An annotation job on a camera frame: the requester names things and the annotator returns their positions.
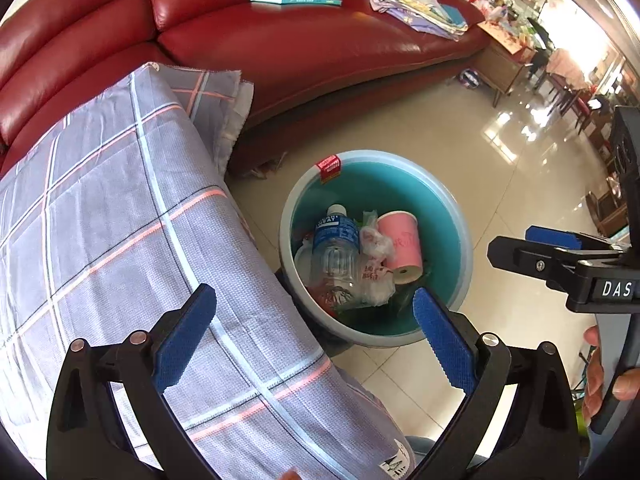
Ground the teal book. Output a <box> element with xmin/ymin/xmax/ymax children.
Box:
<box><xmin>250</xmin><ymin>0</ymin><xmax>343</xmax><ymax>9</ymax></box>

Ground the wooden side table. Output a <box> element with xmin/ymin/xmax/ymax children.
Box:
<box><xmin>475</xmin><ymin>20</ymin><xmax>538</xmax><ymax>108</ymax></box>

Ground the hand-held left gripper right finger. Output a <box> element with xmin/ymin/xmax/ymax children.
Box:
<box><xmin>412</xmin><ymin>287</ymin><xmax>581</xmax><ymax>480</ymax></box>

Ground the teal plastic bucket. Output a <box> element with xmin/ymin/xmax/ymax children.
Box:
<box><xmin>279</xmin><ymin>149</ymin><xmax>473</xmax><ymax>347</ymax></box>

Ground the red paper tag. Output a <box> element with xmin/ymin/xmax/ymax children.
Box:
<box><xmin>315</xmin><ymin>156</ymin><xmax>342</xmax><ymax>183</ymax></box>

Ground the pink paper cup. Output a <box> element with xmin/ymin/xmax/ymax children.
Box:
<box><xmin>376</xmin><ymin>211</ymin><xmax>425</xmax><ymax>285</ymax></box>

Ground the clear water bottle blue label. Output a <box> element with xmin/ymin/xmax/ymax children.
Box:
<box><xmin>310</xmin><ymin>205</ymin><xmax>361</xmax><ymax>296</ymax></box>

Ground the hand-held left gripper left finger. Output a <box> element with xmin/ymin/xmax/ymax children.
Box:
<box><xmin>46</xmin><ymin>284</ymin><xmax>217</xmax><ymax>480</ymax></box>

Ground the table with pink cloth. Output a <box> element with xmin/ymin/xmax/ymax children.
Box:
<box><xmin>545</xmin><ymin>49</ymin><xmax>593</xmax><ymax>116</ymax></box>

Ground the grey plaid cloth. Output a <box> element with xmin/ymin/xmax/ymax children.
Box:
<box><xmin>0</xmin><ymin>62</ymin><xmax>416</xmax><ymax>480</ymax></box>

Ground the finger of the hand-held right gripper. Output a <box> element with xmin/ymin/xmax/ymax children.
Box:
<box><xmin>525</xmin><ymin>226</ymin><xmax>626</xmax><ymax>252</ymax></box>
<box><xmin>487</xmin><ymin>235</ymin><xmax>583</xmax><ymax>293</ymax></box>

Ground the dark chair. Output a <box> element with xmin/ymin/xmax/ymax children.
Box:
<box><xmin>527</xmin><ymin>17</ymin><xmax>557</xmax><ymax>81</ymax></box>

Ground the clutter of gift boxes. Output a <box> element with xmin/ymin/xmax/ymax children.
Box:
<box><xmin>477</xmin><ymin>0</ymin><xmax>536</xmax><ymax>53</ymax></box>

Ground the red leather sofa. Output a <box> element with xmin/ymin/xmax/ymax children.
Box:
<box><xmin>0</xmin><ymin>0</ymin><xmax>493</xmax><ymax>181</ymax></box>

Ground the white plastic bag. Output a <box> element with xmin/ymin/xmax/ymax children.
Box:
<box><xmin>357</xmin><ymin>225</ymin><xmax>397</xmax><ymax>307</ymax></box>

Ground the person's right hand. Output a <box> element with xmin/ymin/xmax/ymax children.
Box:
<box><xmin>581</xmin><ymin>325</ymin><xmax>640</xmax><ymax>423</ymax></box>

